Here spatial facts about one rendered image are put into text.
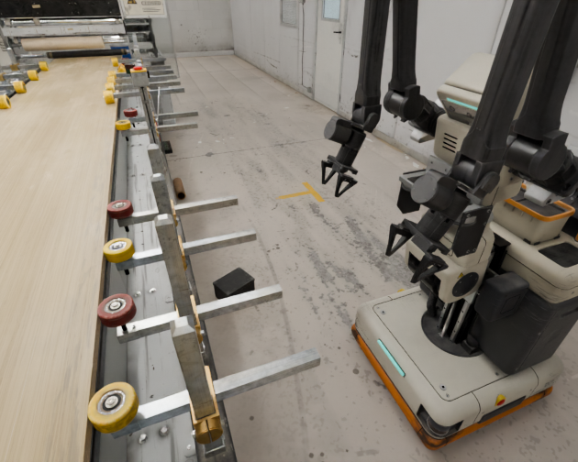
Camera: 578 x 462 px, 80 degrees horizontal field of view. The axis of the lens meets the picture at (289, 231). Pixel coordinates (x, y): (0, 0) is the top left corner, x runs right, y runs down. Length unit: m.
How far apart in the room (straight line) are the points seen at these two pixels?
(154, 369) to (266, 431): 0.70
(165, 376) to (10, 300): 0.43
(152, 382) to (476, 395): 1.14
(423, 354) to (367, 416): 0.37
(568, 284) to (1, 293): 1.57
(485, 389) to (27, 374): 1.44
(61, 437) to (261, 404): 1.08
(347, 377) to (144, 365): 1.00
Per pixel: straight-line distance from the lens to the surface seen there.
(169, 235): 0.74
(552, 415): 2.05
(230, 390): 0.79
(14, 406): 0.85
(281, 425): 1.68
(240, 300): 0.97
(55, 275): 1.10
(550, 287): 1.36
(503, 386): 1.66
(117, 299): 0.94
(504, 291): 1.28
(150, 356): 1.17
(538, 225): 1.39
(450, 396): 1.54
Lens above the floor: 1.51
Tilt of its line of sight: 35 degrees down
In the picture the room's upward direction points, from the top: straight up
